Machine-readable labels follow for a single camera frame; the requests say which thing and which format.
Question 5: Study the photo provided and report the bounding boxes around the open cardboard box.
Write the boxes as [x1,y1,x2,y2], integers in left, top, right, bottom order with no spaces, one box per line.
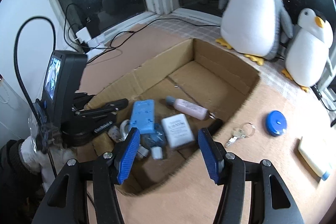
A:
[86,39,260,196]

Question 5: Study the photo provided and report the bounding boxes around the black inline cable switch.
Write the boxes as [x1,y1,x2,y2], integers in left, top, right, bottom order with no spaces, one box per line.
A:
[310,85,322,101]

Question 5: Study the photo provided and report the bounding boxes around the small plush penguin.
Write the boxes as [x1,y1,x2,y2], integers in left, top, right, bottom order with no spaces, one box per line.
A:
[282,8,335,92]

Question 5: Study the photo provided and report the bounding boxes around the large plush penguin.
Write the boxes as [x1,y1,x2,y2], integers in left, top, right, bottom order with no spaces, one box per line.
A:
[218,0,294,65]

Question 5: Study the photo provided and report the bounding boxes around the black phone on mount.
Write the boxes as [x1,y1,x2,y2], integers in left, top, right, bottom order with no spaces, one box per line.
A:
[42,50,87,128]

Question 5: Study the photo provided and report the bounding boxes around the white power strip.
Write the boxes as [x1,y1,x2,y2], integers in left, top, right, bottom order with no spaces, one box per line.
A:
[76,27,106,59]

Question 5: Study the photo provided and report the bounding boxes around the white gloved left hand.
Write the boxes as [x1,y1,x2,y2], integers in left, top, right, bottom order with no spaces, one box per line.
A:
[19,136,76,192]

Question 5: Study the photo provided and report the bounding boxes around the white lotion bottle blue cap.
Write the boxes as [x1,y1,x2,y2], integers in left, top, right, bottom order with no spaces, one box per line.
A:
[298,136,331,181]

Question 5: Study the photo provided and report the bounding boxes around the blue round tape measure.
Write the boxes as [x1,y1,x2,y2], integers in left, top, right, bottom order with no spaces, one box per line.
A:
[265,110,287,137]

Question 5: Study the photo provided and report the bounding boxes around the orange beige table mat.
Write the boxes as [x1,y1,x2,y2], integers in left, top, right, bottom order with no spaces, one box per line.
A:
[80,27,335,223]

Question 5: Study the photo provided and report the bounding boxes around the black power cable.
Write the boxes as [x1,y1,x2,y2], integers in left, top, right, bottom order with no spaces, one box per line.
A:
[64,3,221,64]

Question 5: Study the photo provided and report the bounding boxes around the pink small bottle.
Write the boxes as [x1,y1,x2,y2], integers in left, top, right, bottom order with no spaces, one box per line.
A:
[165,96,214,121]

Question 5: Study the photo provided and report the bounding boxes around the light blue phone stand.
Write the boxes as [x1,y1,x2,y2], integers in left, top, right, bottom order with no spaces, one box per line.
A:
[129,100,155,134]

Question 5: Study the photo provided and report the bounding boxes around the white usb charger block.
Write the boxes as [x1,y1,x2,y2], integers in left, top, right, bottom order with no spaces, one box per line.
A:
[161,114,195,149]

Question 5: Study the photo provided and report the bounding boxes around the keys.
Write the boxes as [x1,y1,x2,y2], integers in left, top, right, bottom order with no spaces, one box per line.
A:
[225,122,256,147]

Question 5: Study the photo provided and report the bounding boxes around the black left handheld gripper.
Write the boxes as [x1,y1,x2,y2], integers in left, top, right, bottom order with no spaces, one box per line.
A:
[60,93,129,148]

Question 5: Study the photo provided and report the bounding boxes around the black cylinder tube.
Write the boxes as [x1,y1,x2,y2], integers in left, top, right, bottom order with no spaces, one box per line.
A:
[207,118,224,136]

